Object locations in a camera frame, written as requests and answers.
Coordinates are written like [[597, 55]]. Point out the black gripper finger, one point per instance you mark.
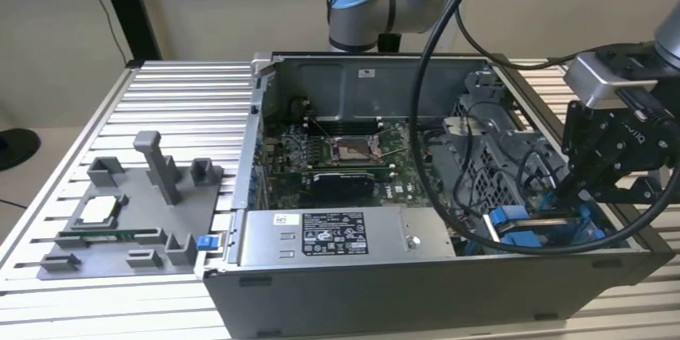
[[581, 180], [640, 192]]

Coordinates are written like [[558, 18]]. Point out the hard disk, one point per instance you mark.
[[506, 218]]

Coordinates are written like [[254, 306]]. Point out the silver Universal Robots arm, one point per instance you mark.
[[361, 17]]

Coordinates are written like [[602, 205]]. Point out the grey metal disk bay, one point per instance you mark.
[[498, 145]]

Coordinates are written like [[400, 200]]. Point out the blue plastic bay clip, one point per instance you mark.
[[522, 239]]

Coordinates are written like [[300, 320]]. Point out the green motherboard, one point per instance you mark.
[[404, 180]]

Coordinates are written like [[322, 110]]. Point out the metal locking lever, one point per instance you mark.
[[394, 152]]

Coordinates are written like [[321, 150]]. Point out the silver power supply unit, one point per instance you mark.
[[382, 236]]

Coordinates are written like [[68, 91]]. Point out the CPU socket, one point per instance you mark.
[[353, 151]]

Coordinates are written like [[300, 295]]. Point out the black graphics card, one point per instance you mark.
[[342, 185]]

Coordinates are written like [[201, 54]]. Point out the dark grey PC case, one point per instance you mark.
[[372, 300]]

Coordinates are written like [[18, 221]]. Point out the blue case latch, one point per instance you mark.
[[206, 243]]

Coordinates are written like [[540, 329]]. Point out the grey plastic parts rack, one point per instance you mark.
[[137, 216]]

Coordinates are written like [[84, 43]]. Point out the green RAM stick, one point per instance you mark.
[[105, 234]]

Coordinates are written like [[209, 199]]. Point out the silver CPU chip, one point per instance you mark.
[[97, 211]]

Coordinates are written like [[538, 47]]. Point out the black round stand base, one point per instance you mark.
[[18, 149]]

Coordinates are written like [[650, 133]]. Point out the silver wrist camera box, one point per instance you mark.
[[600, 81]]

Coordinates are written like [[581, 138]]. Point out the black metal post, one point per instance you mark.
[[129, 9]]

